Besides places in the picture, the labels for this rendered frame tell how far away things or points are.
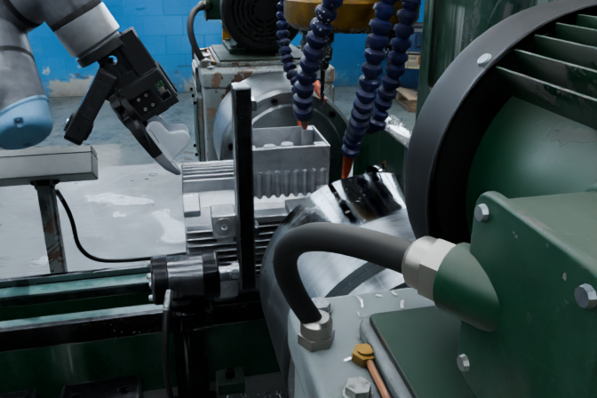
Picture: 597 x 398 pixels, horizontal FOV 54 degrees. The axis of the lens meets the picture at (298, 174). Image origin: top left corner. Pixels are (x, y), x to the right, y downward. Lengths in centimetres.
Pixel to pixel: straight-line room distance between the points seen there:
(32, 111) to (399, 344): 54
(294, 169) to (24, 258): 71
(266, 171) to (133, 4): 558
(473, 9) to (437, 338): 62
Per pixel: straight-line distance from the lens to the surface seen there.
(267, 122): 104
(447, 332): 38
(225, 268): 74
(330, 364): 36
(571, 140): 26
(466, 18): 93
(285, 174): 79
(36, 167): 106
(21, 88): 78
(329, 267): 51
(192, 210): 77
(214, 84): 124
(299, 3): 76
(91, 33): 81
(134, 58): 83
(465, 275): 21
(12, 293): 97
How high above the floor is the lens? 139
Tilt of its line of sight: 21 degrees down
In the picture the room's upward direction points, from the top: straight up
